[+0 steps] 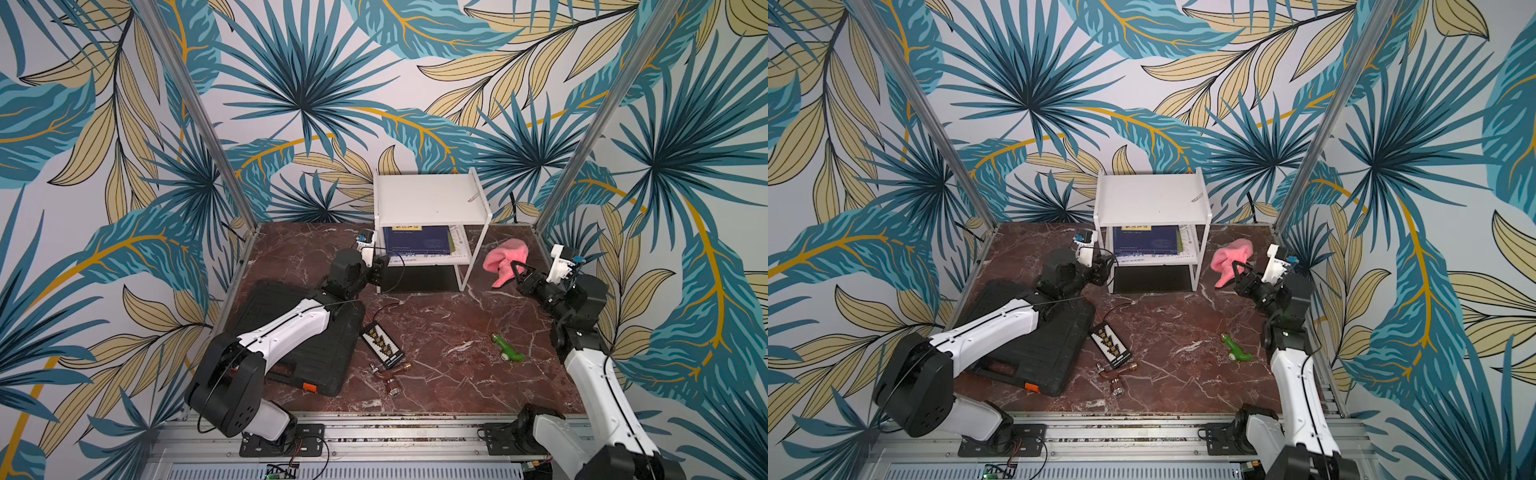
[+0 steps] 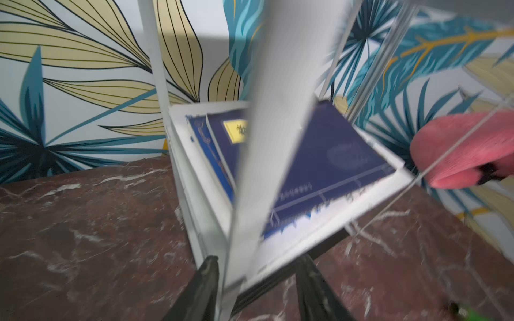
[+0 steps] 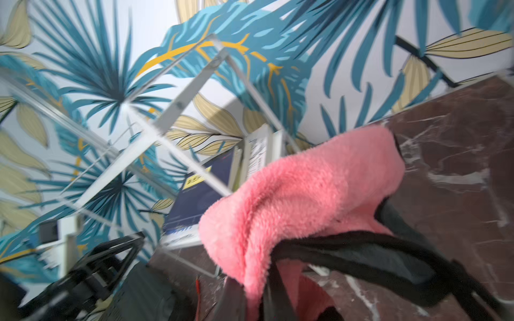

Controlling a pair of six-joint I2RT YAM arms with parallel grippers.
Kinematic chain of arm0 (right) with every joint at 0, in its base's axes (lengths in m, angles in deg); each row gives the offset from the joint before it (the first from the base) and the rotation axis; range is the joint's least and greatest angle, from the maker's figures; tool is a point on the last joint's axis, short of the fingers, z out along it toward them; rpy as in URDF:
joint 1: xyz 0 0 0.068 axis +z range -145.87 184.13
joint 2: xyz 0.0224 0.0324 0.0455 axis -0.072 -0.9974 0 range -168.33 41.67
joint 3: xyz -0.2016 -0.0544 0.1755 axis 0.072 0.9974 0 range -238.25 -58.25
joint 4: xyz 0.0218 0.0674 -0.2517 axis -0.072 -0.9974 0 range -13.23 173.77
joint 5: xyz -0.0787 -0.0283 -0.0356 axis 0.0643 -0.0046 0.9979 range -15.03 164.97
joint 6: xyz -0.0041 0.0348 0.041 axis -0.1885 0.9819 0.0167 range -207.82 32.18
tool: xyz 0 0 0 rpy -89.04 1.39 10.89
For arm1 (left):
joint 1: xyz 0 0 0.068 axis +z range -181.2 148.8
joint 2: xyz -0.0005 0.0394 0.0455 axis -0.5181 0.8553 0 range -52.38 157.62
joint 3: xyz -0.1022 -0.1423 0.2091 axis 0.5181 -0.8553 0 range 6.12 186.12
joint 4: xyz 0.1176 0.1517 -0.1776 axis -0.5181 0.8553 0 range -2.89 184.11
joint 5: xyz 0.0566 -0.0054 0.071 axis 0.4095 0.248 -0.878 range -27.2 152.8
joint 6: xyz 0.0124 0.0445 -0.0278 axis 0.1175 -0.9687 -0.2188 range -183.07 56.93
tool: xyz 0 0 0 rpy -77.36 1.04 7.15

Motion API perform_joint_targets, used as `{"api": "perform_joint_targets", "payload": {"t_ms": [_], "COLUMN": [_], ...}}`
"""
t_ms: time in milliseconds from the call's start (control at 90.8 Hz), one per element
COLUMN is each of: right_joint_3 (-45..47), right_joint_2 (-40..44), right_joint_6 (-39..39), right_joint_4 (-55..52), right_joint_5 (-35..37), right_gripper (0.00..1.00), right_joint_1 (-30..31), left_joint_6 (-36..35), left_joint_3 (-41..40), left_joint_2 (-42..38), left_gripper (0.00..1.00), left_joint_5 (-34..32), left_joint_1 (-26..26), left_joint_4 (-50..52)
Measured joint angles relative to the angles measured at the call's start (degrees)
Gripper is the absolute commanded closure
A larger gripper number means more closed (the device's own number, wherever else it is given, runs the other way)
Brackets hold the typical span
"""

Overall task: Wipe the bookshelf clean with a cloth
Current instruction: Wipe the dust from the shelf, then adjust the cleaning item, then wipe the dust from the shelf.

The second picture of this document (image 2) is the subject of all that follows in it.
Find dark blue book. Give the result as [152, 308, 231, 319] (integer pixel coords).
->
[186, 100, 396, 238]

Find white two-tier bookshelf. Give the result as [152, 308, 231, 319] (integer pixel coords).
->
[136, 0, 514, 321]

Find white papers under book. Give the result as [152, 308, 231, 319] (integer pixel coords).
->
[168, 100, 414, 282]

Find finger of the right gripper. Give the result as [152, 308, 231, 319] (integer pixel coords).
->
[477, 163, 506, 185]

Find right aluminium corner post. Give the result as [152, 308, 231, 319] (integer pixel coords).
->
[347, 3, 419, 123]

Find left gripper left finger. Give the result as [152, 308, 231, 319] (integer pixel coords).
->
[162, 255, 220, 321]

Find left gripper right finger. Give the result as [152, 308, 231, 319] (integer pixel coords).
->
[295, 254, 356, 321]

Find pink fluffy cloth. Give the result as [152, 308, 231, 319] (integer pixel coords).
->
[410, 110, 513, 189]

